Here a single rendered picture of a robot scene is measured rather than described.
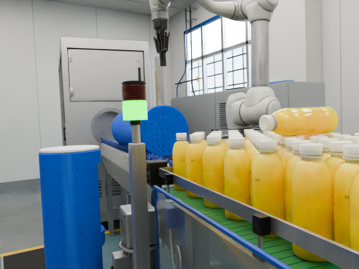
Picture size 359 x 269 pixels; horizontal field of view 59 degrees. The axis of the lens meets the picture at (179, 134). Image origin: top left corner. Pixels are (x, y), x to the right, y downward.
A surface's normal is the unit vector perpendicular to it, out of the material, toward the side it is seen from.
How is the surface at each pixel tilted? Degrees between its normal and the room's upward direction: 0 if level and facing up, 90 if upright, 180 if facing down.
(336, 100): 90
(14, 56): 90
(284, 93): 90
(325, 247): 90
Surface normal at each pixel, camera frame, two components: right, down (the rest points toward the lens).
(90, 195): 0.78, 0.01
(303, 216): -0.72, 0.07
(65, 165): 0.14, 0.04
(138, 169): 0.37, 0.04
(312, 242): -0.93, 0.05
